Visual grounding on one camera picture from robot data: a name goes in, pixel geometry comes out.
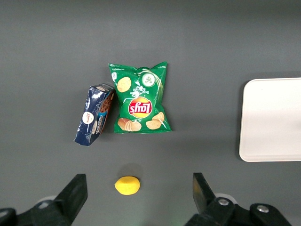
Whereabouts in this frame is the green Lays chips bag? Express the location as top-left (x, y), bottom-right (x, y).
top-left (108, 61), bottom-right (173, 135)

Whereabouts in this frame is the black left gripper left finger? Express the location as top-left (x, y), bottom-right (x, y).
top-left (30, 173), bottom-right (88, 226)

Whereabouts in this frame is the beige plastic tray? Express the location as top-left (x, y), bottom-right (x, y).
top-left (238, 77), bottom-right (301, 163)

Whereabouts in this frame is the yellow lemon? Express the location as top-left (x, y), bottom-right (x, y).
top-left (114, 176), bottom-right (141, 196)

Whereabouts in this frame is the dark blue cookie box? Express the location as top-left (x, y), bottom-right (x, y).
top-left (73, 83), bottom-right (116, 147)

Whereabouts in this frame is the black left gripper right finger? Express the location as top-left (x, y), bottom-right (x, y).
top-left (185, 172), bottom-right (236, 226)

